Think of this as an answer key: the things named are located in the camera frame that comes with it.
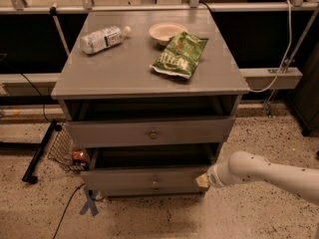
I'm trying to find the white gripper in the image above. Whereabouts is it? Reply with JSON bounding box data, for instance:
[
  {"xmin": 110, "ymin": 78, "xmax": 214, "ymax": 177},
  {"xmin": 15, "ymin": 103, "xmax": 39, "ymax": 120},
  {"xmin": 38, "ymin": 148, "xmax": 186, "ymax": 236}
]
[{"xmin": 196, "ymin": 161, "xmax": 232, "ymax": 188}]

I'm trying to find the black metal bar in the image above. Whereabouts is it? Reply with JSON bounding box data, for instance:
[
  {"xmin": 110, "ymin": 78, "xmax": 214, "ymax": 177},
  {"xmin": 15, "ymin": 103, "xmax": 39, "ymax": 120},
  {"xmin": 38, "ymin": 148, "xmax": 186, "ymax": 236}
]
[{"xmin": 22, "ymin": 120, "xmax": 58, "ymax": 184}]

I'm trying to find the grey drawer cabinet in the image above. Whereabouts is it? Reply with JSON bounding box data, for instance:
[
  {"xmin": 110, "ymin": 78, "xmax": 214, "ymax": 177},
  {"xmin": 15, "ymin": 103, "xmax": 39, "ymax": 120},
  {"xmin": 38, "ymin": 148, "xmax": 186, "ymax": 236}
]
[{"xmin": 51, "ymin": 9, "xmax": 250, "ymax": 197}]

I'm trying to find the wooden stick black tip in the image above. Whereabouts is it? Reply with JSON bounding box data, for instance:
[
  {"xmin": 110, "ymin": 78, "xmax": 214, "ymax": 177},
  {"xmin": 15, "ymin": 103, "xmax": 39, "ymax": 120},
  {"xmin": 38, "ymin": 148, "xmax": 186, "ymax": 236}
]
[{"xmin": 49, "ymin": 2, "xmax": 70, "ymax": 57}]

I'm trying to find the clear plastic water bottle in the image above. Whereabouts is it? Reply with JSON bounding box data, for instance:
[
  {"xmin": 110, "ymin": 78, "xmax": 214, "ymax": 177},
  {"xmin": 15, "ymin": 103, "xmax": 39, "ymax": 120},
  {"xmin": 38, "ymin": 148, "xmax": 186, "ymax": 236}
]
[{"xmin": 80, "ymin": 26, "xmax": 131, "ymax": 55}]

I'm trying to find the orange can in basket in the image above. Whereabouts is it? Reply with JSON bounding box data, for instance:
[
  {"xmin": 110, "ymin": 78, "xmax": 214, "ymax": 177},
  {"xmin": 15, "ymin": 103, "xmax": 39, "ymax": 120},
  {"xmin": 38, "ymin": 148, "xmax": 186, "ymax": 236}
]
[{"xmin": 71, "ymin": 150, "xmax": 86, "ymax": 162}]

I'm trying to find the white ceramic bowl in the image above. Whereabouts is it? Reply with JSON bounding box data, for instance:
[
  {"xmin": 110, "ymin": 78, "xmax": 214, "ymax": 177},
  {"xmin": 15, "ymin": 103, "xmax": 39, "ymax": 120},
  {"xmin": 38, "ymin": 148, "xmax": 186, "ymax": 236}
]
[{"xmin": 149, "ymin": 22, "xmax": 187, "ymax": 46}]

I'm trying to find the wire mesh basket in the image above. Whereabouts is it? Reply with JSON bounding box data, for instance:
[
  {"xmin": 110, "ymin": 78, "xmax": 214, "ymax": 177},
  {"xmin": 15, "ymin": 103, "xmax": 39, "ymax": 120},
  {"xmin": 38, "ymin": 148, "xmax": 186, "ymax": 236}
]
[{"xmin": 48, "ymin": 124, "xmax": 89, "ymax": 172}]

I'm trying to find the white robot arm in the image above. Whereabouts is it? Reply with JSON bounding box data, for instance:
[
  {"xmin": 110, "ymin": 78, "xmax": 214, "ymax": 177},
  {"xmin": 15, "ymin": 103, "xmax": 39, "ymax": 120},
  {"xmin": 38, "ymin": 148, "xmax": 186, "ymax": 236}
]
[{"xmin": 195, "ymin": 151, "xmax": 319, "ymax": 205}]

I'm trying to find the grey drawer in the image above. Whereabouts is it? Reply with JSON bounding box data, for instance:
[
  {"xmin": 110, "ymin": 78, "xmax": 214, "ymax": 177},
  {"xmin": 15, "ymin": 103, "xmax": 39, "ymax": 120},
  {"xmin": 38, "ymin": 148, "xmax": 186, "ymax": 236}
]
[
  {"xmin": 80, "ymin": 146, "xmax": 217, "ymax": 191},
  {"xmin": 66, "ymin": 117, "xmax": 235, "ymax": 148}
]

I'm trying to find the white hanging cable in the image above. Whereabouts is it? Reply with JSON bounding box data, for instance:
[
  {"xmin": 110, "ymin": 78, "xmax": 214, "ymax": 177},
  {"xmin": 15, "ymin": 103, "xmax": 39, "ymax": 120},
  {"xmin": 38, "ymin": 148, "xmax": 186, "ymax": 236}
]
[{"xmin": 248, "ymin": 0, "xmax": 293, "ymax": 94}]

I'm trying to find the green chip bag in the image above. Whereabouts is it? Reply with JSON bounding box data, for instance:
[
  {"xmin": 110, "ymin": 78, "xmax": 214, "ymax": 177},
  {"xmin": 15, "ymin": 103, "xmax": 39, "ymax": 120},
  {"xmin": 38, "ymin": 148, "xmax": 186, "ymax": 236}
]
[{"xmin": 150, "ymin": 32, "xmax": 208, "ymax": 80}]

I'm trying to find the dark cabinet at right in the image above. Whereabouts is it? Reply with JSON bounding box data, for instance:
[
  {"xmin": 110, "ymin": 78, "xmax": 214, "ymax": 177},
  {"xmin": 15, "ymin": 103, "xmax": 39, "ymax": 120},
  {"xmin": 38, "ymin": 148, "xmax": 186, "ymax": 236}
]
[{"xmin": 291, "ymin": 43, "xmax": 319, "ymax": 136}]

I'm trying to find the grey top drawer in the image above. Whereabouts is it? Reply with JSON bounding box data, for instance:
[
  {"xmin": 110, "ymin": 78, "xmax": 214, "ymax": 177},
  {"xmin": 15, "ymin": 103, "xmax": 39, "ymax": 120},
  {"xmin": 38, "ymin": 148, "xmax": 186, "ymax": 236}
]
[{"xmin": 66, "ymin": 117, "xmax": 235, "ymax": 148}]

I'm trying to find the black floor cable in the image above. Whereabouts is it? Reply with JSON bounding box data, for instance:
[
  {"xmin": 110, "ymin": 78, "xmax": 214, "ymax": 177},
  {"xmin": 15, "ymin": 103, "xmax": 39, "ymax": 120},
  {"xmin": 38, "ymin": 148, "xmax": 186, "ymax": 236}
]
[{"xmin": 52, "ymin": 182, "xmax": 86, "ymax": 239}]

